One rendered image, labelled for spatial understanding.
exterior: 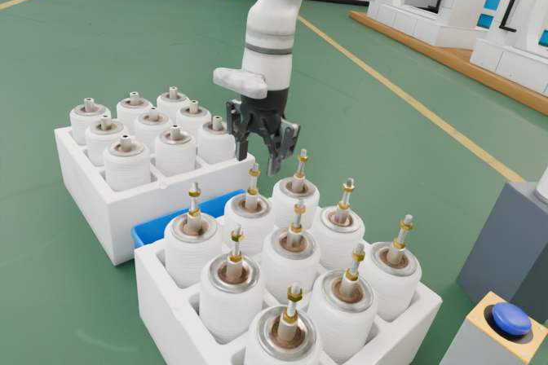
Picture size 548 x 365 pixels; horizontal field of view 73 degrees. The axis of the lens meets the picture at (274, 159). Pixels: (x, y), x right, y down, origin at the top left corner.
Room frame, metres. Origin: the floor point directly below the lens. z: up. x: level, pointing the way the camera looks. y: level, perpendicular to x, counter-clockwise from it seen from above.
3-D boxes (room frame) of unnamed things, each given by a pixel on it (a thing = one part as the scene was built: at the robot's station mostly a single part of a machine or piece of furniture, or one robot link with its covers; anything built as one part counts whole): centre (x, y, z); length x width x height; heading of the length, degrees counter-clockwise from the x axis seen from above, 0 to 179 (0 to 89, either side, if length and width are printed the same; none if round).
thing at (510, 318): (0.31, -0.30, 0.32); 0.04 x 0.04 x 0.02
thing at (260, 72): (0.54, 0.04, 0.52); 0.11 x 0.09 x 0.06; 147
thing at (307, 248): (0.47, -0.05, 0.25); 0.08 x 0.08 x 0.01
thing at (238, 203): (0.55, 0.03, 0.25); 0.08 x 0.08 x 0.01
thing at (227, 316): (0.39, 0.04, 0.16); 0.10 x 0.10 x 0.18
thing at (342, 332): (0.38, -0.13, 0.16); 0.10 x 0.10 x 0.18
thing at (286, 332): (0.30, -0.05, 0.26); 0.02 x 0.02 x 0.03
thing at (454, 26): (4.44, -1.40, 0.45); 1.61 x 0.57 x 0.74; 14
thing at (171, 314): (0.47, -0.05, 0.09); 0.39 x 0.39 x 0.18; 43
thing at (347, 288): (0.38, -0.13, 0.26); 0.02 x 0.02 x 0.03
